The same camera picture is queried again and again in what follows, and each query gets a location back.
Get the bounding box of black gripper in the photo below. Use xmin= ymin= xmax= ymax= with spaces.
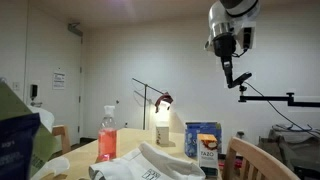
xmin=213 ymin=33 xmax=236 ymax=88

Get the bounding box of blue snack box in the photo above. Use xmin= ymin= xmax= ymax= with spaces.
xmin=184 ymin=122 xmax=222 ymax=157

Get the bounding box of beige cardboard box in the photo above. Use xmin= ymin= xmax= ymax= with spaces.
xmin=156 ymin=126 xmax=169 ymax=145

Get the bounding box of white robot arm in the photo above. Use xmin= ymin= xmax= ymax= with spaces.
xmin=204 ymin=0 xmax=260 ymax=88

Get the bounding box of white orange Tazo tea box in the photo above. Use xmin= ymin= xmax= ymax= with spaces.
xmin=197 ymin=134 xmax=219 ymax=177

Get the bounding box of white paper bag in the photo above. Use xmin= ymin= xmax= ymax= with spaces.
xmin=89 ymin=142 xmax=206 ymax=180

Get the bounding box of green bag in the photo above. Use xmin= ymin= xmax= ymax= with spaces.
xmin=0 ymin=82 xmax=57 ymax=180

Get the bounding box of desk lamp with red shade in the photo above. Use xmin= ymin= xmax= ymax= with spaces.
xmin=134 ymin=78 xmax=173 ymax=129

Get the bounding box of wooden chair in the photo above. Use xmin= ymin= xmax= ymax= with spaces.
xmin=52 ymin=125 xmax=71 ymax=154
xmin=222 ymin=137 xmax=300 ymax=180

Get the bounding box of pink liquid spray bottle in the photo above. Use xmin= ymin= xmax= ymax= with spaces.
xmin=98 ymin=105 xmax=117 ymax=161

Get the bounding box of white door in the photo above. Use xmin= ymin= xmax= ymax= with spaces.
xmin=27 ymin=7 xmax=82 ymax=144

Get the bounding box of wooden chair far left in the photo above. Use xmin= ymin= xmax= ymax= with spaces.
xmin=52 ymin=125 xmax=71 ymax=154

